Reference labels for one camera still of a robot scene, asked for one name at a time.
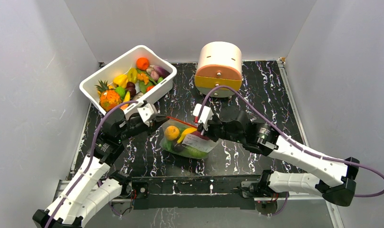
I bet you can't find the round drawer cabinet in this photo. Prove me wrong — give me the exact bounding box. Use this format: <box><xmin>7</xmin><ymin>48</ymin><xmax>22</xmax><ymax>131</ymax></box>
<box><xmin>194</xmin><ymin>41</ymin><xmax>242</xmax><ymax>95</ymax></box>

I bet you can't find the yellow toy fruit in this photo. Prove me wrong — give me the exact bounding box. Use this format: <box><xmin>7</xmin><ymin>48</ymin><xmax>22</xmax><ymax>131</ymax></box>
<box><xmin>164</xmin><ymin>125</ymin><xmax>180</xmax><ymax>141</ymax></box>

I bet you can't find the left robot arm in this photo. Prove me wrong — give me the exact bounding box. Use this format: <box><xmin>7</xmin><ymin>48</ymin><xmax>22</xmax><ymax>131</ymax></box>
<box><xmin>32</xmin><ymin>105</ymin><xmax>169</xmax><ymax>228</ymax></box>

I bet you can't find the small green toy cabbage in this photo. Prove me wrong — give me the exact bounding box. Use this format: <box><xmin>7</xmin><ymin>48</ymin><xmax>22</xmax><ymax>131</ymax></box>
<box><xmin>115</xmin><ymin>86</ymin><xmax>126</xmax><ymax>100</ymax></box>

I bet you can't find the purple toy sweet potato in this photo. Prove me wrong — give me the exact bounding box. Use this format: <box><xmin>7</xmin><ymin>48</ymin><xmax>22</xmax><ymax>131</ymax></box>
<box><xmin>191</xmin><ymin>131</ymin><xmax>210</xmax><ymax>141</ymax></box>

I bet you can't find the toy garlic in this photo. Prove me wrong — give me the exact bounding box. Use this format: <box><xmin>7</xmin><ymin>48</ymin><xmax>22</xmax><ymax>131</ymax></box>
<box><xmin>146</xmin><ymin>67</ymin><xmax>160</xmax><ymax>82</ymax></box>

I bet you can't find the dark toy plum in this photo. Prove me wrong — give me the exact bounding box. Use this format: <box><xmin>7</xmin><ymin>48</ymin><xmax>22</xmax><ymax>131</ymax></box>
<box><xmin>126</xmin><ymin>81</ymin><xmax>135</xmax><ymax>88</ymax></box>
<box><xmin>172</xmin><ymin>142</ymin><xmax>185</xmax><ymax>153</ymax></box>

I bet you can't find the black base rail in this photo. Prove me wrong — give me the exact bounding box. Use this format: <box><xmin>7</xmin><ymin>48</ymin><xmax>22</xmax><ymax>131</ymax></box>
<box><xmin>100</xmin><ymin>174</ymin><xmax>290</xmax><ymax>211</ymax></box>

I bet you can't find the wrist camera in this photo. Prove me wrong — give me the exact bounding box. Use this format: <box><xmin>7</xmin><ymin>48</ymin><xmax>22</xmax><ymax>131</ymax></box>
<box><xmin>137</xmin><ymin>103</ymin><xmax>158</xmax><ymax>126</ymax></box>
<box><xmin>192</xmin><ymin>104</ymin><xmax>213</xmax><ymax>131</ymax></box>

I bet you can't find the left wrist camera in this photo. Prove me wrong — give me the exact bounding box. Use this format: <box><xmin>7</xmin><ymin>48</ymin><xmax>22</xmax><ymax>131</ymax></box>
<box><xmin>137</xmin><ymin>103</ymin><xmax>158</xmax><ymax>126</ymax></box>

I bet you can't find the orange toy tangerine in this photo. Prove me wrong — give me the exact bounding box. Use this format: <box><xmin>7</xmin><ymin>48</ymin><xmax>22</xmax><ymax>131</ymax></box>
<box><xmin>136</xmin><ymin>57</ymin><xmax>150</xmax><ymax>71</ymax></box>

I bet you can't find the purple toy onion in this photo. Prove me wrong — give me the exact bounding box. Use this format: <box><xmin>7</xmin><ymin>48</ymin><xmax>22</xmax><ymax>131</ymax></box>
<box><xmin>153</xmin><ymin>66</ymin><xmax>170</xmax><ymax>78</ymax></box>

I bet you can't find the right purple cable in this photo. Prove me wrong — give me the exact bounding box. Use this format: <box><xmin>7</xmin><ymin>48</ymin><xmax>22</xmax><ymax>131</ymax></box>
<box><xmin>196</xmin><ymin>85</ymin><xmax>384</xmax><ymax>198</ymax></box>

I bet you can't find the small yellow toy banana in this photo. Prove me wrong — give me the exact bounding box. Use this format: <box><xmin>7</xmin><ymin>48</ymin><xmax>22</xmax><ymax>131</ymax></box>
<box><xmin>123</xmin><ymin>91</ymin><xmax>131</xmax><ymax>102</ymax></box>

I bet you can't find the grey toy fish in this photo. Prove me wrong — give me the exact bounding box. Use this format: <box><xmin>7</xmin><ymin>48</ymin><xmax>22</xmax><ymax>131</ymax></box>
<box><xmin>132</xmin><ymin>92</ymin><xmax>144</xmax><ymax>101</ymax></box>

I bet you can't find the toy pineapple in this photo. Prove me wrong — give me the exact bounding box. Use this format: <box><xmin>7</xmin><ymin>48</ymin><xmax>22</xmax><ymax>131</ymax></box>
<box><xmin>96</xmin><ymin>80</ymin><xmax>122</xmax><ymax>112</ymax></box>

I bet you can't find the white plastic bin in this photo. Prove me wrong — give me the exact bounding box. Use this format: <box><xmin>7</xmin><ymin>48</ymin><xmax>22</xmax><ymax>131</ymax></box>
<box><xmin>79</xmin><ymin>45</ymin><xmax>177</xmax><ymax>115</ymax></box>

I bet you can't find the purple cable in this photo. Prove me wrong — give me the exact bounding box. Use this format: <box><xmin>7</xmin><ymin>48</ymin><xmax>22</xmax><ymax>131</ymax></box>
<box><xmin>196</xmin><ymin>85</ymin><xmax>384</xmax><ymax>198</ymax></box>
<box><xmin>44</xmin><ymin>100</ymin><xmax>139</xmax><ymax>228</ymax></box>

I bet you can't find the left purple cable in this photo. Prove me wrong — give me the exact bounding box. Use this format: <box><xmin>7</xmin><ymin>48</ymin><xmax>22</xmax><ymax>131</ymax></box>
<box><xmin>44</xmin><ymin>100</ymin><xmax>139</xmax><ymax>228</ymax></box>

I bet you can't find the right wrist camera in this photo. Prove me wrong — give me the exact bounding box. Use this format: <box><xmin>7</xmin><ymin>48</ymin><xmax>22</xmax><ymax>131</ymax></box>
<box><xmin>192</xmin><ymin>104</ymin><xmax>213</xmax><ymax>131</ymax></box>

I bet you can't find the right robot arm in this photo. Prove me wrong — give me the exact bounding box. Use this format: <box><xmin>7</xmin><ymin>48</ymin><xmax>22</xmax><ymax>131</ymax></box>
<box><xmin>193</xmin><ymin>104</ymin><xmax>358</xmax><ymax>207</ymax></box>

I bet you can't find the green toy pepper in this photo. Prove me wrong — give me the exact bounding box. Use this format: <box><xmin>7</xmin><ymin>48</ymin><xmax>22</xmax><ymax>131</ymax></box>
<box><xmin>126</xmin><ymin>68</ymin><xmax>138</xmax><ymax>84</ymax></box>

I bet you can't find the clear zip top bag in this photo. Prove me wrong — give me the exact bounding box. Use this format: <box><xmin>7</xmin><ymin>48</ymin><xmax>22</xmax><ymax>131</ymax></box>
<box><xmin>160</xmin><ymin>117</ymin><xmax>218</xmax><ymax>158</ymax></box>

